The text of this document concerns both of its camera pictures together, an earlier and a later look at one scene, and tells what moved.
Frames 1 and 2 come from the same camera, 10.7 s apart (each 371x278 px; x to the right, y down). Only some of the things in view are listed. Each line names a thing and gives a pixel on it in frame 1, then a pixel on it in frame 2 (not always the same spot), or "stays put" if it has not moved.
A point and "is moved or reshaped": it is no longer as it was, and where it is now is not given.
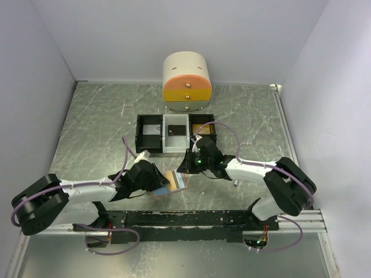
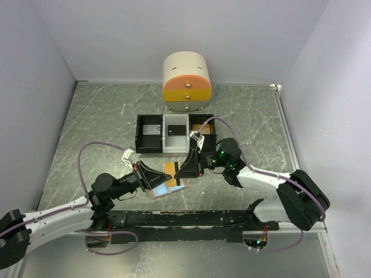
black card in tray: [177, 130] stays put
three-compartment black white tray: [171, 133] stays put
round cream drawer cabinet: [186, 84] stays put
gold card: [172, 185] is moved or reshaped
